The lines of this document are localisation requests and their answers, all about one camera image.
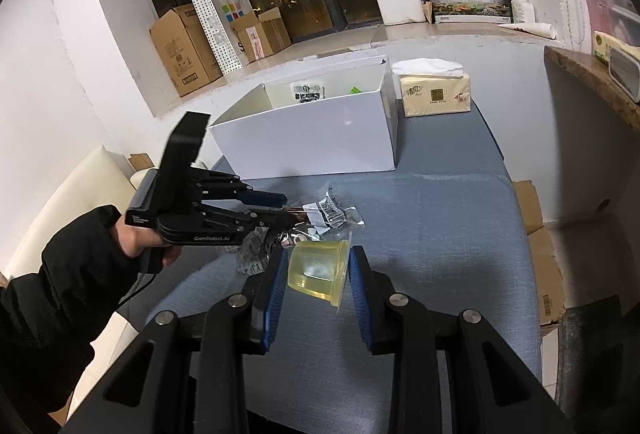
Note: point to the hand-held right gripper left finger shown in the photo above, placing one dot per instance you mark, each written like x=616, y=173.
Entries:
x=272, y=306

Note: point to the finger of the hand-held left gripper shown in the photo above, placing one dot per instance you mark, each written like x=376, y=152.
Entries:
x=260, y=216
x=262, y=198

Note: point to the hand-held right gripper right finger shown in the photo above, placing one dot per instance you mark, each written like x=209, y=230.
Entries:
x=361, y=304

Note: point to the pale yellow jelly cup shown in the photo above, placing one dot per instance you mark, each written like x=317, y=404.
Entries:
x=315, y=271

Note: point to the clear black-printed snack packet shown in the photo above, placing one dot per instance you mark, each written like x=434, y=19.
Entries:
x=327, y=211

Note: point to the white cardboard box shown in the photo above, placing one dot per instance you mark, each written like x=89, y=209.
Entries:
x=310, y=139

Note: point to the white printed snack packet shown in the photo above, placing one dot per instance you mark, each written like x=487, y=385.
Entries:
x=307, y=93

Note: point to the green snack packet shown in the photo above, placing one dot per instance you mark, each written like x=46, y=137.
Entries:
x=354, y=90

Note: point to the person's left forearm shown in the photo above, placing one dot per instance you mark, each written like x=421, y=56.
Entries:
x=60, y=294

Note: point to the person's left hand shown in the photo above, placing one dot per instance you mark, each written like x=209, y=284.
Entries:
x=137, y=241

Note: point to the silver snack packet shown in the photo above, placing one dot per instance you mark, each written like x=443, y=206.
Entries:
x=257, y=254

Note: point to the cardboard flap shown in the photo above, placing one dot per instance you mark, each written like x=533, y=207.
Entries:
x=140, y=162

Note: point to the cream sofa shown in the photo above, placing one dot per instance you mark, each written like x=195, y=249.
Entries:
x=85, y=184

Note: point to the blue tablecloth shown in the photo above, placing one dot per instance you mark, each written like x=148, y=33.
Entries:
x=440, y=224

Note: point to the large brown cardboard box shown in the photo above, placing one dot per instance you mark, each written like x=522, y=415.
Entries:
x=182, y=52

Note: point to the small open cardboard box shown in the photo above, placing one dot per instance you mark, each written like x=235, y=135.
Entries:
x=260, y=37

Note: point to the dotted white paper bag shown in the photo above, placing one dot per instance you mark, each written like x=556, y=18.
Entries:
x=225, y=34

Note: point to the flattened cardboard box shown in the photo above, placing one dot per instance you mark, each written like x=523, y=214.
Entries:
x=547, y=274
x=530, y=206

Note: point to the beige tissue pack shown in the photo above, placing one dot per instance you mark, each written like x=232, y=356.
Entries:
x=435, y=97

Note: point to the white foam box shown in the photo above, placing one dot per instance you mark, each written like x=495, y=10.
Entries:
x=397, y=2

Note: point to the landscape printed gift box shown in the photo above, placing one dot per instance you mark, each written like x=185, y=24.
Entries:
x=470, y=2

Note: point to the white paper roll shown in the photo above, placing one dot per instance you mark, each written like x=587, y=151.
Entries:
x=530, y=30

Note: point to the brown counter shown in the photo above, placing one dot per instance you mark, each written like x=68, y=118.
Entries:
x=575, y=69

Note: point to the clear plastic drawer unit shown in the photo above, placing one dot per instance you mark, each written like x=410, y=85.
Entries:
x=607, y=14

